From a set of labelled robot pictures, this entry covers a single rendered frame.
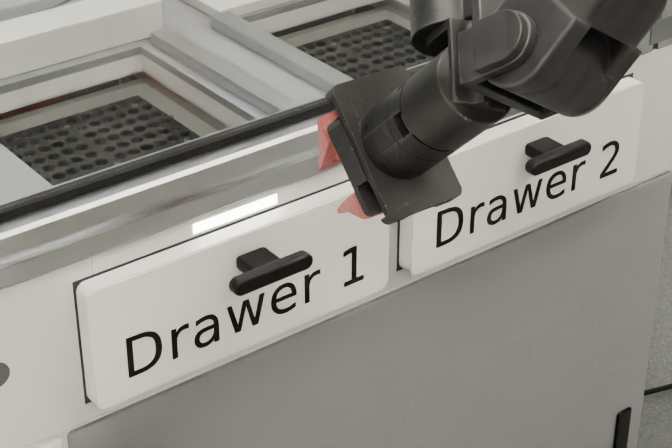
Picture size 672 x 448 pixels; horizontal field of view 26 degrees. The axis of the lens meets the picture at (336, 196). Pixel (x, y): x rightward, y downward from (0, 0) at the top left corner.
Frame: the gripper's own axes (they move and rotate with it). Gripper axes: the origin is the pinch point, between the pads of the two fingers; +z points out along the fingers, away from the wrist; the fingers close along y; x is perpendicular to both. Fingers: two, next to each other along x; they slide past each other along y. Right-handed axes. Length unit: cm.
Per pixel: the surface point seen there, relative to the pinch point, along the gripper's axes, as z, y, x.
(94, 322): 11.5, -1.8, 17.5
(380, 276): 16.2, -6.1, -10.2
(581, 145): 8.3, -2.5, -30.5
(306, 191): 10.6, 2.2, -3.5
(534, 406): 36, -23, -33
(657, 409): 103, -37, -104
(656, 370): 108, -31, -113
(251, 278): 8.3, -3.2, 5.6
